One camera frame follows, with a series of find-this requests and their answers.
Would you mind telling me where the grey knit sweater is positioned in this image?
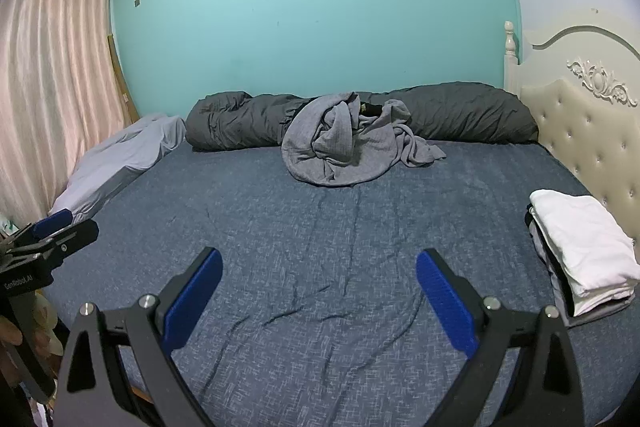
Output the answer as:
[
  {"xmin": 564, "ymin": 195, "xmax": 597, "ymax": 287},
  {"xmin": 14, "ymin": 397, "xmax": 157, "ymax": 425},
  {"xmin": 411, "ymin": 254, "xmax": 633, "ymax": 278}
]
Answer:
[{"xmin": 281, "ymin": 92, "xmax": 360, "ymax": 187}]

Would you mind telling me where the person's left hand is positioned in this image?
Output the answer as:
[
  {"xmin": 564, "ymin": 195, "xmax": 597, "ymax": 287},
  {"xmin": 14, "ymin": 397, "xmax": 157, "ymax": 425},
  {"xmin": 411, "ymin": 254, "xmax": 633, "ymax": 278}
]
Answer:
[{"xmin": 0, "ymin": 317, "xmax": 23, "ymax": 379}]

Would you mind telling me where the light grey pillow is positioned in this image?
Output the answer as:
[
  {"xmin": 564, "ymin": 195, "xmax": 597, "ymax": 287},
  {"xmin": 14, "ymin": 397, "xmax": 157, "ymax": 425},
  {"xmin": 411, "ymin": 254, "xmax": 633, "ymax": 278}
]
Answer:
[{"xmin": 49, "ymin": 114, "xmax": 186, "ymax": 222}]

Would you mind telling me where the grey folded garment under stack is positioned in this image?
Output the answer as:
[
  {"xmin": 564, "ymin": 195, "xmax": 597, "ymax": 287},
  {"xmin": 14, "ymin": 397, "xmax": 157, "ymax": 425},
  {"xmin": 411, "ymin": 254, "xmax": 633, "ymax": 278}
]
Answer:
[{"xmin": 525, "ymin": 205, "xmax": 634, "ymax": 329}]

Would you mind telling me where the pink striped curtain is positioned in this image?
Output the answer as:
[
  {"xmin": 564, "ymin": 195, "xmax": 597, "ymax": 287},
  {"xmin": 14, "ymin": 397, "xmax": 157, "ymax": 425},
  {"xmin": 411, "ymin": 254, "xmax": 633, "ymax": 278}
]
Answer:
[{"xmin": 1, "ymin": 0, "xmax": 130, "ymax": 225}]

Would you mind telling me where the blue patterned bed sheet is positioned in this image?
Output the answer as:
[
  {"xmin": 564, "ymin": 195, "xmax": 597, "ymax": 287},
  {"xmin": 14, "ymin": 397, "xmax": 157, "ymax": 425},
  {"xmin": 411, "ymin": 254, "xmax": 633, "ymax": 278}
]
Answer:
[{"xmin": 46, "ymin": 142, "xmax": 639, "ymax": 426}]

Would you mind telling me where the grey crumpled garment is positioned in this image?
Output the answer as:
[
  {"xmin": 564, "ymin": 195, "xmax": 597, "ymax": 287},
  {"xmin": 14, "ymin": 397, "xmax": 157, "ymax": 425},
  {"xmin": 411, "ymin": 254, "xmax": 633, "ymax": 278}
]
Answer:
[{"xmin": 354, "ymin": 100, "xmax": 446, "ymax": 173}]

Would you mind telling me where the cream tufted headboard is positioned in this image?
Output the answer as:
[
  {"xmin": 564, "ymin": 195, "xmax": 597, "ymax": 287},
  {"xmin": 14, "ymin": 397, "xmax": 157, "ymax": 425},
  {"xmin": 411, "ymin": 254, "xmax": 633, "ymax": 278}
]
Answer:
[{"xmin": 503, "ymin": 9, "xmax": 639, "ymax": 241}]

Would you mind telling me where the wooden frame by wall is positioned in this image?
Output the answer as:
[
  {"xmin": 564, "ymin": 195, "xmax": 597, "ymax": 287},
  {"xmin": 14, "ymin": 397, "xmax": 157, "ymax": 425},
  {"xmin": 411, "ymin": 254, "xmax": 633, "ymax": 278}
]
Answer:
[{"xmin": 106, "ymin": 34, "xmax": 140, "ymax": 124}]

